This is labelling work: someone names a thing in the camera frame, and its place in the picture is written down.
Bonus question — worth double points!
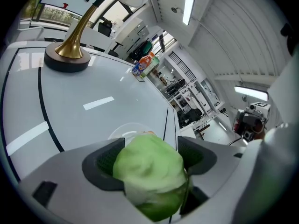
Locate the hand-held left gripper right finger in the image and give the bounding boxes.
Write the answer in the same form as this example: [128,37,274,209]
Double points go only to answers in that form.
[177,136,246,221]

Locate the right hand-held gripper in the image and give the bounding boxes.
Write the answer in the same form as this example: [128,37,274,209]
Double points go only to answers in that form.
[233,101,271,142]

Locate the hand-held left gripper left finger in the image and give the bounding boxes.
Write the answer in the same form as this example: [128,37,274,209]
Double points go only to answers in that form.
[18,137,150,224]

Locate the green lettuce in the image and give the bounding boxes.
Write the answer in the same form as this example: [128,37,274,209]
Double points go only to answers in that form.
[113,134,193,221]

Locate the clear glass plate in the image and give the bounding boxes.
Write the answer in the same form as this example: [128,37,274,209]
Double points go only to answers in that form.
[107,122,156,140]

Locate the white ceiling light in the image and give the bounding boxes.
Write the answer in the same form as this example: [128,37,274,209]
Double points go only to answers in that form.
[234,85,269,102]
[182,0,197,26]

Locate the person in white clothing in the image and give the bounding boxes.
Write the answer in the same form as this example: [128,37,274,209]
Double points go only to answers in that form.
[266,57,299,130]

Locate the black gaming chair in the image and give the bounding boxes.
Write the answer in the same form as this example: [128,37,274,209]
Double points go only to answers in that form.
[178,108,202,127]

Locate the white shelving unit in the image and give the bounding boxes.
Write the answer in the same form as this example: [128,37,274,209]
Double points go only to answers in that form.
[161,78,225,126]

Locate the black railing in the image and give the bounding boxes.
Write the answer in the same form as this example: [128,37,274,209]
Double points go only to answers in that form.
[168,51,197,81]

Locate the green drink bottle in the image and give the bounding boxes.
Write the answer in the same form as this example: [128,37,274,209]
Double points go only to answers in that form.
[141,56,161,77]

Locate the white table lamp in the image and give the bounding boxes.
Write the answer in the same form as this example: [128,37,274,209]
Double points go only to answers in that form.
[43,0,150,73]

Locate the orange drink bottle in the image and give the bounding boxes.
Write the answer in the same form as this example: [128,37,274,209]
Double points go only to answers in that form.
[132,52,155,77]

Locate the green hanging garment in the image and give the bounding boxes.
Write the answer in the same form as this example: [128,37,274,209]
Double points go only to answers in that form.
[137,41,154,55]

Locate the grey lockers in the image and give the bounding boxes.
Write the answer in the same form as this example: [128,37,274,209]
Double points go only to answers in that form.
[116,17,150,53]

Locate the black office chair with headrest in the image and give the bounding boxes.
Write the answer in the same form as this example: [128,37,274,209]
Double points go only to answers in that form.
[97,17,124,57]

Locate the black framed window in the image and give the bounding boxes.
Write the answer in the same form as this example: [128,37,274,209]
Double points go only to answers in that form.
[22,0,131,30]

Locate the black head-mounted camera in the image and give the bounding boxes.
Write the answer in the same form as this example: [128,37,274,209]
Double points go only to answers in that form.
[280,22,296,56]

